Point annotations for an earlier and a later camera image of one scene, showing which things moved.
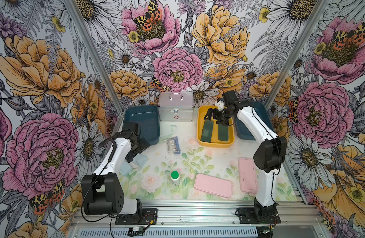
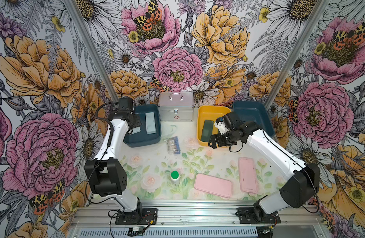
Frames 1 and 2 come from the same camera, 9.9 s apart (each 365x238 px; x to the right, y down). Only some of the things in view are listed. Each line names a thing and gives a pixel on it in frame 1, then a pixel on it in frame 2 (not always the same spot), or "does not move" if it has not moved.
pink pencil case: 248,177 does not move
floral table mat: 181,168 does not move
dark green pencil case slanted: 207,130 does not move
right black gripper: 216,116 to 220,143
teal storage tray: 148,119 does not move
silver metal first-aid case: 176,106 does not move
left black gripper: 143,145 to 138,121
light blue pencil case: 140,159 to 150,123
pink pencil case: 213,185 does not move
